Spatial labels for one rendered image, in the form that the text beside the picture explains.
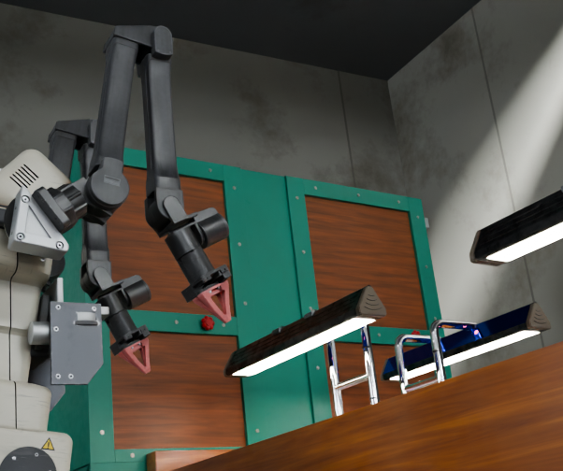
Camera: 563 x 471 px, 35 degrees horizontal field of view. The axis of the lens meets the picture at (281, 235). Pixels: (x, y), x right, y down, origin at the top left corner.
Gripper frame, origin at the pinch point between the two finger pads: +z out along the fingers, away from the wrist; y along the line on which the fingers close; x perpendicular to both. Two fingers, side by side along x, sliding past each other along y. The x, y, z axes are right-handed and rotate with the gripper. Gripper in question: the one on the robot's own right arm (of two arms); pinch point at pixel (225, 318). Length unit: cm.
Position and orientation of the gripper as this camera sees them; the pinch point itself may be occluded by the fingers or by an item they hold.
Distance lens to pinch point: 179.5
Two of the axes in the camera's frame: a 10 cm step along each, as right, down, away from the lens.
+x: -7.1, 3.6, -6.0
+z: 5.0, 8.6, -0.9
